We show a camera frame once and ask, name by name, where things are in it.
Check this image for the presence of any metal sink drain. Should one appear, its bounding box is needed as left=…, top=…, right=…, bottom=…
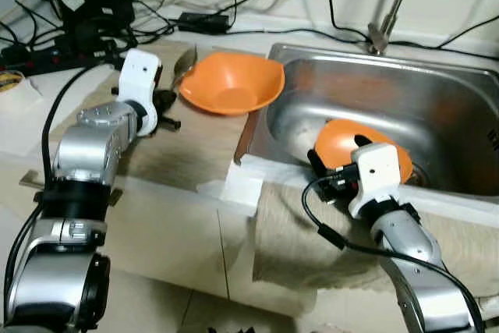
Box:
left=405, top=163, right=428, bottom=187

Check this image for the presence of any silver metal fork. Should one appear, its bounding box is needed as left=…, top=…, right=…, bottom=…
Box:
left=170, top=46, right=199, bottom=94

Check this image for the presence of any white paper sheet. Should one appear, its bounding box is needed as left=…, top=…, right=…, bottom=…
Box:
left=199, top=154, right=266, bottom=209

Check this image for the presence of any steel sink faucet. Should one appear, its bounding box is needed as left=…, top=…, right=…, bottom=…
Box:
left=366, top=0, right=422, bottom=56

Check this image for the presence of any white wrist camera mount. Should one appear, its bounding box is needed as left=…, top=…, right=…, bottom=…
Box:
left=347, top=143, right=404, bottom=219
left=117, top=48, right=162, bottom=135

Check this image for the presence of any beige woven placemat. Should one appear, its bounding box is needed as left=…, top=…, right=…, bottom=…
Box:
left=39, top=41, right=270, bottom=190

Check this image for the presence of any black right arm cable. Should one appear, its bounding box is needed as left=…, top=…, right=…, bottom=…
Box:
left=300, top=175, right=484, bottom=333

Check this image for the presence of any stainless steel sink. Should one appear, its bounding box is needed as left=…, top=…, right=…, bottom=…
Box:
left=248, top=43, right=499, bottom=209

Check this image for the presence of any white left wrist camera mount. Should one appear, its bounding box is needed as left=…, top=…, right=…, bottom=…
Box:
left=117, top=48, right=162, bottom=135

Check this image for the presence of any orange plastic plate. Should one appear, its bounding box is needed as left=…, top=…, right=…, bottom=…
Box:
left=313, top=119, right=414, bottom=186

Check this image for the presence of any cream cabinet door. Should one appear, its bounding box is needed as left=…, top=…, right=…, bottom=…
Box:
left=0, top=181, right=232, bottom=306
left=222, top=208, right=406, bottom=326

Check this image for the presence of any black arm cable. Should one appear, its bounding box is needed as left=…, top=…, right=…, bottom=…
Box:
left=300, top=175, right=484, bottom=333
left=4, top=64, right=118, bottom=303

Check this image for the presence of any white tape roll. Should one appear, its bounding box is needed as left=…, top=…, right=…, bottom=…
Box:
left=0, top=70, right=26, bottom=94

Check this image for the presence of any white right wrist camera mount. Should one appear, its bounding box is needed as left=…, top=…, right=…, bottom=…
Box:
left=347, top=143, right=404, bottom=219

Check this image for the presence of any black power strip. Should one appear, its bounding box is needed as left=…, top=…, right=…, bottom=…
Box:
left=0, top=37, right=126, bottom=69

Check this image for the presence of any metal cabinet bar handle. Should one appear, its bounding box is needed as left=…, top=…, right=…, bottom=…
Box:
left=19, top=169, right=126, bottom=207

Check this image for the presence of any black power adapter brick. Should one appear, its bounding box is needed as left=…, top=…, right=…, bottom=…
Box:
left=178, top=11, right=231, bottom=34

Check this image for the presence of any beige hanging towel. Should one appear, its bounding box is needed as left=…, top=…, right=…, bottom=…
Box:
left=251, top=183, right=499, bottom=299

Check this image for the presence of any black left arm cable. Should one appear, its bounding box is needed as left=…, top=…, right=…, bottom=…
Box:
left=4, top=64, right=118, bottom=303

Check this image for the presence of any black battery charger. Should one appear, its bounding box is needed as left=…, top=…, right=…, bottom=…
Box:
left=47, top=0, right=135, bottom=37

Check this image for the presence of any orange plastic bowl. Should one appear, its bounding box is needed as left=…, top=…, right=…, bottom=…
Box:
left=179, top=51, right=285, bottom=117

